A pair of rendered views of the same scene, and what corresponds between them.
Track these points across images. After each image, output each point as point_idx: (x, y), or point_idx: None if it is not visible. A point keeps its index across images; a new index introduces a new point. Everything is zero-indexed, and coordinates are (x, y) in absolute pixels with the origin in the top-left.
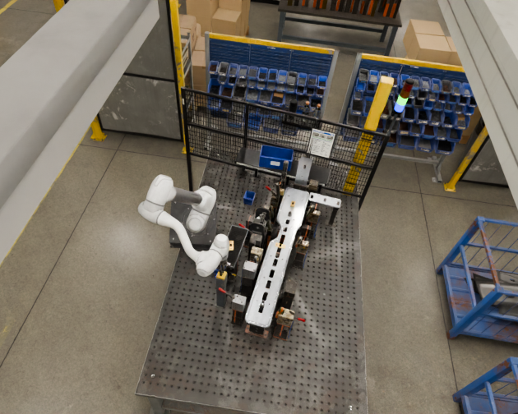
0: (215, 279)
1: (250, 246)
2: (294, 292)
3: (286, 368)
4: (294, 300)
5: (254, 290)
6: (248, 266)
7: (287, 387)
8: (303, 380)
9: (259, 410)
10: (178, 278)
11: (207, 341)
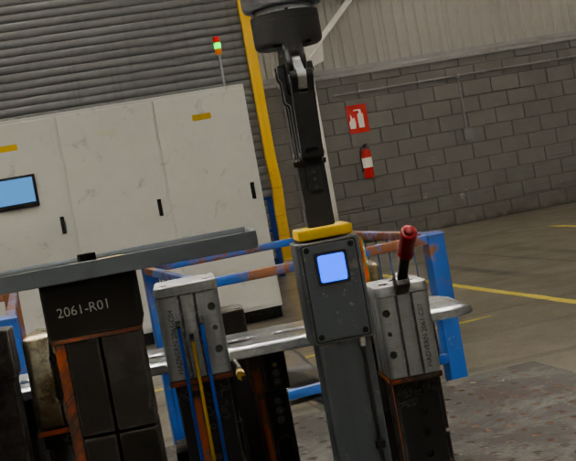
0: (359, 255)
1: (16, 360)
2: (232, 305)
3: (516, 442)
4: None
5: (292, 337)
6: (189, 279)
7: None
8: (517, 420)
9: None
10: None
11: None
